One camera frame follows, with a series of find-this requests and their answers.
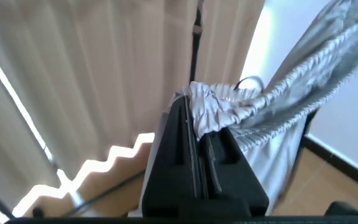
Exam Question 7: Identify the pale grey shorts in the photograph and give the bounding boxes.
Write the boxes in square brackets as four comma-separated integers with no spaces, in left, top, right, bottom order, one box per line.
[138,0,358,216]

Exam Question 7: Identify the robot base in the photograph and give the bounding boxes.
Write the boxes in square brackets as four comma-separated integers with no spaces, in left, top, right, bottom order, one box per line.
[324,195,358,217]

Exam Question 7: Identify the white laundry basket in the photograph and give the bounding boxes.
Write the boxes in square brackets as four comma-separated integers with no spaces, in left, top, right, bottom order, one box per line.
[234,75,265,94]

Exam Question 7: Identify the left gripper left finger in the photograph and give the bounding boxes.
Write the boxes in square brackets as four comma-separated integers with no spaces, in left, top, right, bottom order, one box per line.
[141,95,202,218]

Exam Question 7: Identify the black clothes rack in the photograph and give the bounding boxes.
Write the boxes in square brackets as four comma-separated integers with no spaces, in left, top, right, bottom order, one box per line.
[0,0,205,219]

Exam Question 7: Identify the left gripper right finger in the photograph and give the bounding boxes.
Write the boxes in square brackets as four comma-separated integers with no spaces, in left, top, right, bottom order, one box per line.
[199,126,270,218]

